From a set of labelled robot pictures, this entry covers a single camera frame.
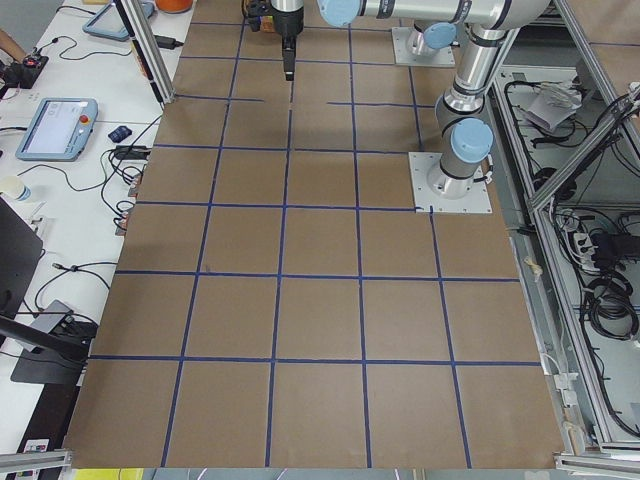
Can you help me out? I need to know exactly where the blue teach pendant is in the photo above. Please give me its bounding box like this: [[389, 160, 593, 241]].
[[82, 1, 156, 41], [15, 98, 99, 162]]

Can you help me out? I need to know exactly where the aluminium frame post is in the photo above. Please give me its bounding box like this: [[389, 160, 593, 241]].
[[114, 0, 175, 105]]

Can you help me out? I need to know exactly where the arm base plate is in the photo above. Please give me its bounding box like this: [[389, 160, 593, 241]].
[[408, 152, 493, 215], [391, 22, 456, 68]]

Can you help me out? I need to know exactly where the grey usb hub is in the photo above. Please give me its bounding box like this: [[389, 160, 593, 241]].
[[31, 300, 73, 333]]

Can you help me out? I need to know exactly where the paper cup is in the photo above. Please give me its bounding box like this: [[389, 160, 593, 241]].
[[0, 176, 31, 201]]

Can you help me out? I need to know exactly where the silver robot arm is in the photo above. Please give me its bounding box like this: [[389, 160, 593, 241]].
[[318, 0, 548, 123], [406, 20, 457, 56]]

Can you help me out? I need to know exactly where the dark blue computer mouse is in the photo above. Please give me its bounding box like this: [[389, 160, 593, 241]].
[[108, 125, 132, 143]]

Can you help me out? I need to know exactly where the white power strip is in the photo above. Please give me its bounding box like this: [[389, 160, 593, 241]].
[[568, 231, 596, 264]]

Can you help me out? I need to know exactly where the black power adapter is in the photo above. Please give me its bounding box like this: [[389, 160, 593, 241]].
[[154, 35, 184, 50]]

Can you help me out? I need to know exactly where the orange bucket with grey lid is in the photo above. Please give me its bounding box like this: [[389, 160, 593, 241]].
[[155, 0, 193, 14]]

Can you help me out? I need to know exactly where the black monitor on stand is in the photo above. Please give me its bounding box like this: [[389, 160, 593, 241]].
[[0, 197, 94, 385]]

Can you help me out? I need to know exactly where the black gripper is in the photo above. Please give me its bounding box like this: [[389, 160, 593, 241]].
[[273, 10, 303, 82]]

